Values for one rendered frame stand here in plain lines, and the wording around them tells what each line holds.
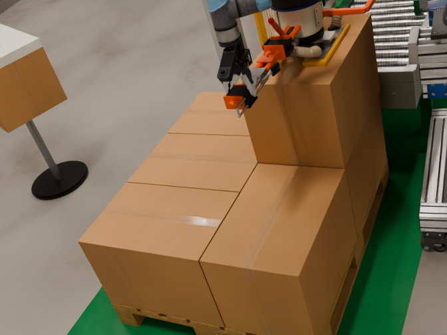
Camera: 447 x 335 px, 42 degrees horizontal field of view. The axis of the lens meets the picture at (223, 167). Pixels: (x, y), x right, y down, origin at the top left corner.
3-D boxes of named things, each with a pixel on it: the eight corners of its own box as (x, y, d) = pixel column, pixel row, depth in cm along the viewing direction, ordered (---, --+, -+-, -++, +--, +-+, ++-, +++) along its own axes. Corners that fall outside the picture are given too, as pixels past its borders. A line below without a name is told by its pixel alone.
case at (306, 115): (302, 91, 296) (287, 18, 274) (380, 91, 277) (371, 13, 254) (257, 162, 256) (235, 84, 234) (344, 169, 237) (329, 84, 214)
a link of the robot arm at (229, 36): (231, 31, 180) (208, 32, 184) (234, 44, 182) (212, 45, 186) (241, 20, 185) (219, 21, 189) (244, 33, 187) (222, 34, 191)
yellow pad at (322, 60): (328, 28, 253) (326, 17, 251) (350, 26, 249) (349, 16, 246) (302, 66, 231) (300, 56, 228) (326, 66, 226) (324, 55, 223)
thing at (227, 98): (236, 96, 204) (233, 84, 201) (255, 96, 200) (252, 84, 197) (226, 109, 198) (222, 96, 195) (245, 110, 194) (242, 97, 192)
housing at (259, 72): (253, 78, 212) (250, 67, 209) (270, 78, 209) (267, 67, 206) (245, 88, 207) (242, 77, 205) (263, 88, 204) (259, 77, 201)
